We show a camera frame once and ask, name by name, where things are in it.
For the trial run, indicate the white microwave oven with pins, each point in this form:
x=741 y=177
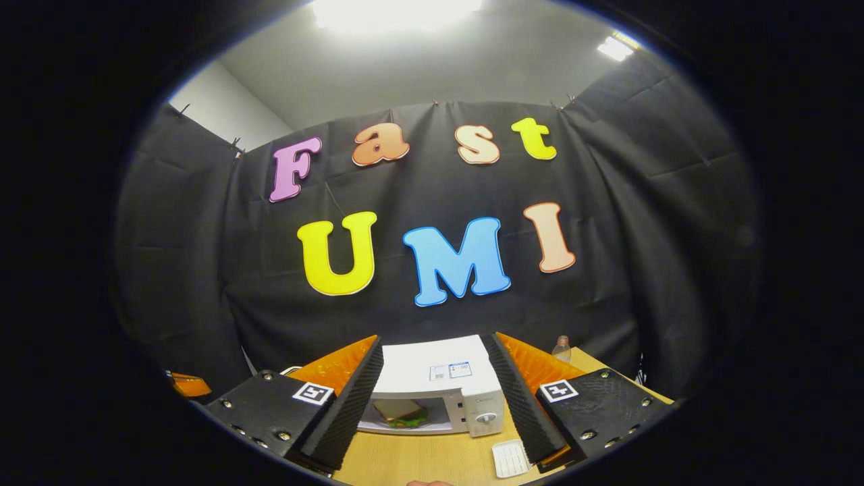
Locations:
x=432 y=358

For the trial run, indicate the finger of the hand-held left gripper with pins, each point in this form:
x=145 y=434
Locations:
x=190 y=386

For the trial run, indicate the lettuce sandwich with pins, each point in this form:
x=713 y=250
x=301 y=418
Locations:
x=401 y=413

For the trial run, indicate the white plastic food box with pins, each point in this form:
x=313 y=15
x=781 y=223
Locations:
x=509 y=459

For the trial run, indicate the long ceiling light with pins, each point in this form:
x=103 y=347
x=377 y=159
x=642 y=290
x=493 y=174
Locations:
x=398 y=12

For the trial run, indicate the small ceiling light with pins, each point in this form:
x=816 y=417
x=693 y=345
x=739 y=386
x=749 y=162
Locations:
x=614 y=48

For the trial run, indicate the clear plastic bottle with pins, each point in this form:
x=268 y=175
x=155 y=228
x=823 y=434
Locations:
x=561 y=351

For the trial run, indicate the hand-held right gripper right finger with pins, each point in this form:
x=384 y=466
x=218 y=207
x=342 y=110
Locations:
x=523 y=412

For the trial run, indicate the black backdrop cloth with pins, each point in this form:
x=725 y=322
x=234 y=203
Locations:
x=607 y=304

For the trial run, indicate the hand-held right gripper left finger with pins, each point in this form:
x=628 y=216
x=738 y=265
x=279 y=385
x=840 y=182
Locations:
x=337 y=418

